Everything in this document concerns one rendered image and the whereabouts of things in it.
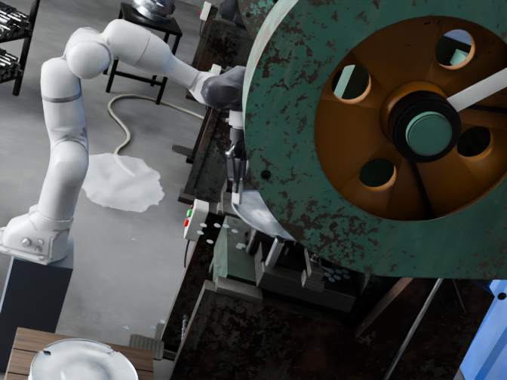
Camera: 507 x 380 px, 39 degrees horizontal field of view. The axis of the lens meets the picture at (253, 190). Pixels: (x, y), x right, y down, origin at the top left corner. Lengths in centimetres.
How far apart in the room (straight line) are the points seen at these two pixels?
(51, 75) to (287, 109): 73
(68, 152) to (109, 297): 103
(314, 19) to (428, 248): 65
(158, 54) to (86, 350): 86
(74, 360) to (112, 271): 111
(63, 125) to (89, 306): 102
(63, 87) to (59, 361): 75
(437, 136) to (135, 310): 169
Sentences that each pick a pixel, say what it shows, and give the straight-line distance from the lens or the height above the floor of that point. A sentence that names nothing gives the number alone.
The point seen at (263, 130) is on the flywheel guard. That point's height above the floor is 120.
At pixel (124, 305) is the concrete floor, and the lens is 296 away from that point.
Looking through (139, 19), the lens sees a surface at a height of 55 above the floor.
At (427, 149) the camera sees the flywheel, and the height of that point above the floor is 130.
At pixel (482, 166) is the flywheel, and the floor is 126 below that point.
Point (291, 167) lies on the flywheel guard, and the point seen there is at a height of 114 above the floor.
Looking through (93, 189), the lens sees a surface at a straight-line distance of 349.
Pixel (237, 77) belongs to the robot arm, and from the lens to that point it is 211.
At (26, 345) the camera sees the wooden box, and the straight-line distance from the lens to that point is 212.
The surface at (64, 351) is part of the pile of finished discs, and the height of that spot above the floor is 38.
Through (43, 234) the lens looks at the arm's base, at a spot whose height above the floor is 53.
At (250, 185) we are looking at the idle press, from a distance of 387.
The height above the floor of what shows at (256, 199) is 78.
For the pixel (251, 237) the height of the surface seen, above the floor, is 70.
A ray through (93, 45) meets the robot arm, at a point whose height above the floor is 116.
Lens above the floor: 172
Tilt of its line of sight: 23 degrees down
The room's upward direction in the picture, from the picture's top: 21 degrees clockwise
